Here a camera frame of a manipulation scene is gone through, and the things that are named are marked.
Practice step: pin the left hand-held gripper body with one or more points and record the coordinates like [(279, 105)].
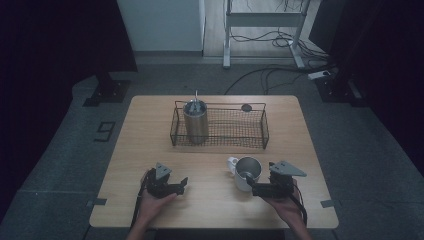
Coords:
[(160, 186)]

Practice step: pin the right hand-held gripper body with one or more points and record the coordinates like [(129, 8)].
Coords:
[(281, 186)]

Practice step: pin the silver metal mug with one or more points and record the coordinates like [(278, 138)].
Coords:
[(241, 183)]

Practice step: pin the steel cylindrical container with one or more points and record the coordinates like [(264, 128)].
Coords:
[(196, 126)]

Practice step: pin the person's right hand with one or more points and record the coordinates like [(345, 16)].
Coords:
[(288, 208)]

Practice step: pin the person's left hand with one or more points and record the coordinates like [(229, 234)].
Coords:
[(150, 208)]

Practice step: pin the small black round object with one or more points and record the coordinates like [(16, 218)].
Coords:
[(246, 107)]

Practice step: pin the thin metal utensil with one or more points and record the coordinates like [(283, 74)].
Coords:
[(196, 95)]

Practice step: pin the black stand base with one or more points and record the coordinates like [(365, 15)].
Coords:
[(110, 91), (340, 91)]

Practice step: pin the white power strip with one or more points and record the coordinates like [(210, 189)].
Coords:
[(319, 75)]

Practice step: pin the white panel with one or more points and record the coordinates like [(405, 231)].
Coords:
[(163, 25)]

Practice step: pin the dark curtain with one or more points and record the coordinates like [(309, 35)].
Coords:
[(383, 50)]

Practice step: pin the white metal desk frame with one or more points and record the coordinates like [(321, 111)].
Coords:
[(263, 19)]

